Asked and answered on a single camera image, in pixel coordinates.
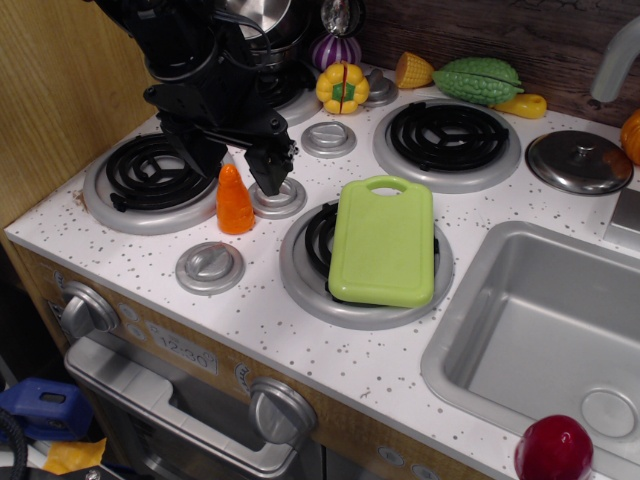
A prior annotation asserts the black cable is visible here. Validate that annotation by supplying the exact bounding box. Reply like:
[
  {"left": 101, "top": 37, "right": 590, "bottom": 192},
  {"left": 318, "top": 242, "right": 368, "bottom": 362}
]
[{"left": 0, "top": 407, "right": 29, "bottom": 480}]

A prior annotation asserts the steel spoon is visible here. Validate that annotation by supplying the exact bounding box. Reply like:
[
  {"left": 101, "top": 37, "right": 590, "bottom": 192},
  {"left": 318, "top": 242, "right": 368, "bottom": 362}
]
[{"left": 320, "top": 0, "right": 366, "bottom": 38}]

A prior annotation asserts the silver knob back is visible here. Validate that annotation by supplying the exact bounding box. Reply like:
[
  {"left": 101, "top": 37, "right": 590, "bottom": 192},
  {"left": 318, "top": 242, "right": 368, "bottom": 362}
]
[{"left": 364, "top": 68, "right": 399, "bottom": 108}]

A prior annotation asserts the back left stove burner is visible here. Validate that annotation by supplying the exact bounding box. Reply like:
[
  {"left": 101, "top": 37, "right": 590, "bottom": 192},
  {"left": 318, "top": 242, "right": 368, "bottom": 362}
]
[{"left": 257, "top": 60, "right": 321, "bottom": 127}]

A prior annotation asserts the grey toy faucet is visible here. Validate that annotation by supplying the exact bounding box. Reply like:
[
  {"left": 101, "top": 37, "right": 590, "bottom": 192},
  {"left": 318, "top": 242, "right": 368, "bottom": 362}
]
[{"left": 590, "top": 17, "right": 639, "bottom": 103}]

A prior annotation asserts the silver toy sink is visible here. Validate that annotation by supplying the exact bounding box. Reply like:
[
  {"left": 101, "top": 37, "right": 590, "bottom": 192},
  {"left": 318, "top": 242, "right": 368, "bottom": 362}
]
[{"left": 421, "top": 222, "right": 639, "bottom": 479}]

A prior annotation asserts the red toy apple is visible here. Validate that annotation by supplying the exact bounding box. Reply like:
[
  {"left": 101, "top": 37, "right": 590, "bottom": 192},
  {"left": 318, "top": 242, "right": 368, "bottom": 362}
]
[{"left": 514, "top": 415, "right": 594, "bottom": 479}]

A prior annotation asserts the front left stove burner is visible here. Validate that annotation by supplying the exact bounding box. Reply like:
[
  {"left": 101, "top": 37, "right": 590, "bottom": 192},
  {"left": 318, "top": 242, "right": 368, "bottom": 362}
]
[{"left": 83, "top": 133, "right": 218, "bottom": 236}]

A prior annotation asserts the green toy bitter gourd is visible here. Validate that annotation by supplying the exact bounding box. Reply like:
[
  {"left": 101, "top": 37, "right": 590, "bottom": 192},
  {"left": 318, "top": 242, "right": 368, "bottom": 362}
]
[{"left": 432, "top": 57, "right": 524, "bottom": 106}]

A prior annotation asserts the silver knob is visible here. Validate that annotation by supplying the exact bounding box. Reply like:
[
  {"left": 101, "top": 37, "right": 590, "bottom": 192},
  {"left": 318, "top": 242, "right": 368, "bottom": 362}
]
[
  {"left": 175, "top": 242, "right": 245, "bottom": 296},
  {"left": 301, "top": 121, "right": 357, "bottom": 159},
  {"left": 364, "top": 68, "right": 399, "bottom": 108},
  {"left": 248, "top": 178, "right": 307, "bottom": 220}
]

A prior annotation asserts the orange toy carrot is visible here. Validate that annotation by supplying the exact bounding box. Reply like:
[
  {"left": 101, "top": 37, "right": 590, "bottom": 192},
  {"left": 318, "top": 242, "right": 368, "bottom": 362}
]
[{"left": 216, "top": 164, "right": 255, "bottom": 235}]

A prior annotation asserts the silver knob front left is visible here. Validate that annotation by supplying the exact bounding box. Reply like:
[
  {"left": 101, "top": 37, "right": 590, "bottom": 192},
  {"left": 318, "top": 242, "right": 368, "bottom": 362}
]
[{"left": 175, "top": 242, "right": 245, "bottom": 296}]

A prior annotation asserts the silver oven door handle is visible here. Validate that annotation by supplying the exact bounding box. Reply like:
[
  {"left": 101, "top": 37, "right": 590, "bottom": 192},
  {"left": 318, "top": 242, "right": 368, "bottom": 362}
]
[{"left": 65, "top": 338, "right": 302, "bottom": 479}]

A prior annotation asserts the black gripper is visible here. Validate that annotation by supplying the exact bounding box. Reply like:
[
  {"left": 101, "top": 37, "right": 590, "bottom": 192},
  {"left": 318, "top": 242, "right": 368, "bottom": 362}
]
[{"left": 144, "top": 59, "right": 295, "bottom": 196}]

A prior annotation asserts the front right stove burner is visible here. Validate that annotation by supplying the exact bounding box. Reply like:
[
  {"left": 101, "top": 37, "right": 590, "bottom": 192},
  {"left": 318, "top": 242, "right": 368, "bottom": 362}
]
[{"left": 279, "top": 202, "right": 454, "bottom": 331}]

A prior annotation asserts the back right stove burner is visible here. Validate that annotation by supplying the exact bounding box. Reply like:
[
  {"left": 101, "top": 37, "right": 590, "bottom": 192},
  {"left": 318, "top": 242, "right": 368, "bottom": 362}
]
[{"left": 372, "top": 99, "right": 521, "bottom": 194}]

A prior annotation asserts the yellow toy bell pepper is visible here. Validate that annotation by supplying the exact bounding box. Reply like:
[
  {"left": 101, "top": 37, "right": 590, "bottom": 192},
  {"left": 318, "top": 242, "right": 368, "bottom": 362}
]
[{"left": 315, "top": 62, "right": 370, "bottom": 115}]

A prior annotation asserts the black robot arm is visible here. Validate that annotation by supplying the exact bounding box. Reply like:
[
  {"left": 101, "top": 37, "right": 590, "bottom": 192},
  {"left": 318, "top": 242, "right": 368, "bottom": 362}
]
[{"left": 98, "top": 1, "right": 295, "bottom": 196}]

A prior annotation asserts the right oven dial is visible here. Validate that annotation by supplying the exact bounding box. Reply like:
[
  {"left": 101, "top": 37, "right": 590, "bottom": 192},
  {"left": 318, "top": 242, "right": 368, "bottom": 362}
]
[{"left": 249, "top": 377, "right": 317, "bottom": 446}]

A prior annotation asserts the left oven dial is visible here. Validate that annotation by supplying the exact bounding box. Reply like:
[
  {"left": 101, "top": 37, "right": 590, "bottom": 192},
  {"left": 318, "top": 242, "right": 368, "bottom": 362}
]
[{"left": 60, "top": 281, "right": 120, "bottom": 338}]

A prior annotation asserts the yellow cloth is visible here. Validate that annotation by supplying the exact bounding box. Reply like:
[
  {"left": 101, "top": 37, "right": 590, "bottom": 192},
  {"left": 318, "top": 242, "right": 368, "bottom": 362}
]
[{"left": 43, "top": 438, "right": 107, "bottom": 475}]

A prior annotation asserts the blue plastic device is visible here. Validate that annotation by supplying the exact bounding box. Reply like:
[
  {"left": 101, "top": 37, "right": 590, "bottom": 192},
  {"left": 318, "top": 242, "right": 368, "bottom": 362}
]
[{"left": 1, "top": 377, "right": 93, "bottom": 441}]

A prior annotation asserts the steel pot lid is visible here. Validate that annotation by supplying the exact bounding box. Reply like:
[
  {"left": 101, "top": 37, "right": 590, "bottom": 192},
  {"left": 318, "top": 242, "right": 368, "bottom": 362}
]
[{"left": 525, "top": 130, "right": 634, "bottom": 196}]

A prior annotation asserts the green plastic cutting board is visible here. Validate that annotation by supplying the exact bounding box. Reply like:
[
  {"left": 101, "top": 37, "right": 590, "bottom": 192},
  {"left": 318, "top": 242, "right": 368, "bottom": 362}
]
[{"left": 328, "top": 175, "right": 435, "bottom": 308}]

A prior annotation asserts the silver knob upper centre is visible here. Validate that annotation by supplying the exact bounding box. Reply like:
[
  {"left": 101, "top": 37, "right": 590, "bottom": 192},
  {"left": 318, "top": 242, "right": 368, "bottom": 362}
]
[{"left": 301, "top": 121, "right": 357, "bottom": 159}]

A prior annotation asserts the yellow toy corn piece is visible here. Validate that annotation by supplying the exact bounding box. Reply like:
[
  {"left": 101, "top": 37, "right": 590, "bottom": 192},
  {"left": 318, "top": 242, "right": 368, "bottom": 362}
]
[{"left": 395, "top": 52, "right": 435, "bottom": 89}]

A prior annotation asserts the oven dial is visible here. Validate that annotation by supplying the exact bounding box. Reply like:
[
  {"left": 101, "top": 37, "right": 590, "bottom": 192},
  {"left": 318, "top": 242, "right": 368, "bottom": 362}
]
[
  {"left": 249, "top": 377, "right": 317, "bottom": 446},
  {"left": 60, "top": 281, "right": 120, "bottom": 338}
]

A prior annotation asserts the stove burner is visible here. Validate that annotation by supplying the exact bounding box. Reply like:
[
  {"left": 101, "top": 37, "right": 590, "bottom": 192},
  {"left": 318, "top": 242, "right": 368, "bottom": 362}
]
[
  {"left": 83, "top": 133, "right": 218, "bottom": 236},
  {"left": 372, "top": 99, "right": 521, "bottom": 194},
  {"left": 279, "top": 202, "right": 454, "bottom": 331},
  {"left": 257, "top": 60, "right": 321, "bottom": 127}
]

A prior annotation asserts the purple striped toy onion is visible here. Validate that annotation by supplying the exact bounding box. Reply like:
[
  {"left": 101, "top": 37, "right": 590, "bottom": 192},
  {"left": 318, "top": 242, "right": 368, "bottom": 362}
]
[{"left": 309, "top": 34, "right": 362, "bottom": 71}]

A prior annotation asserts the orange toy fruit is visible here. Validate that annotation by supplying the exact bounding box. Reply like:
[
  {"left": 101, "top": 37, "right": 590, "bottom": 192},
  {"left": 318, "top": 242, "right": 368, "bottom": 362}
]
[{"left": 620, "top": 109, "right": 640, "bottom": 165}]

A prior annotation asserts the stainless steel pot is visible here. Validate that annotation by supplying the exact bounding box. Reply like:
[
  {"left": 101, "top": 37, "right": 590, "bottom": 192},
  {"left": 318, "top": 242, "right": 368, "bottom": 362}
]
[{"left": 216, "top": 0, "right": 312, "bottom": 69}]

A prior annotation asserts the oven clock display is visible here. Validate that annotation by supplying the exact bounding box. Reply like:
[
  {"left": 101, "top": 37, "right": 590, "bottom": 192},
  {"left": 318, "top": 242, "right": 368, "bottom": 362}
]
[{"left": 146, "top": 321, "right": 218, "bottom": 376}]

